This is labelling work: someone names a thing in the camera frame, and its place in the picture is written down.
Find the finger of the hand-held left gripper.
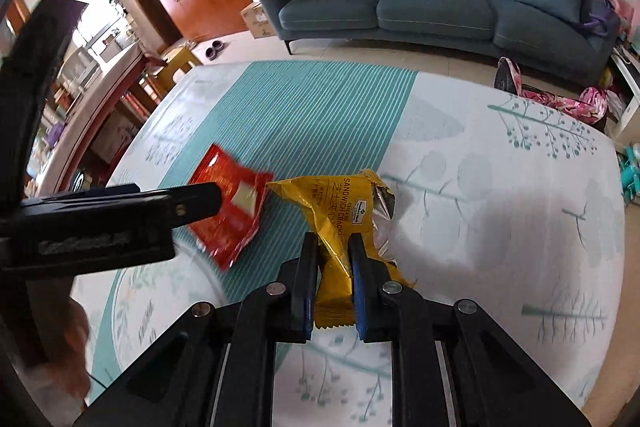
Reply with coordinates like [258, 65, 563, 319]
[62, 183, 142, 198]
[20, 181, 224, 233]

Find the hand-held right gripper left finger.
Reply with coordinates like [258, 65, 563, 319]
[72, 232, 321, 427]

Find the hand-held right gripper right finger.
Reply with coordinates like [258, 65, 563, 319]
[347, 232, 594, 427]

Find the red snack packet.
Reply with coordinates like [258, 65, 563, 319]
[187, 143, 275, 271]

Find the yellow snack packet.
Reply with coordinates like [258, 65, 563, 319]
[265, 169, 419, 329]

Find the person's left hand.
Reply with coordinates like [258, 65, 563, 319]
[64, 298, 92, 400]

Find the wooden dining table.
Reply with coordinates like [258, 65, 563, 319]
[30, 42, 152, 198]

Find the white appliance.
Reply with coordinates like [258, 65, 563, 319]
[60, 49, 102, 94]

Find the teal white tree-print tablecloth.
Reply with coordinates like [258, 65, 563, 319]
[70, 61, 629, 427]

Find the yellow wooden chair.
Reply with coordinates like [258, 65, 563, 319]
[150, 47, 204, 98]

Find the brown cardboard box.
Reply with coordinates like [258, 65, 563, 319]
[241, 2, 276, 40]

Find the teal grey stepper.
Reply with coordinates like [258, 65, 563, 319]
[617, 144, 640, 208]

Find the white low cabinet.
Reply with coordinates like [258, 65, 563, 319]
[606, 47, 640, 154]

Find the purple bag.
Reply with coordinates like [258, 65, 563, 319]
[560, 0, 624, 36]

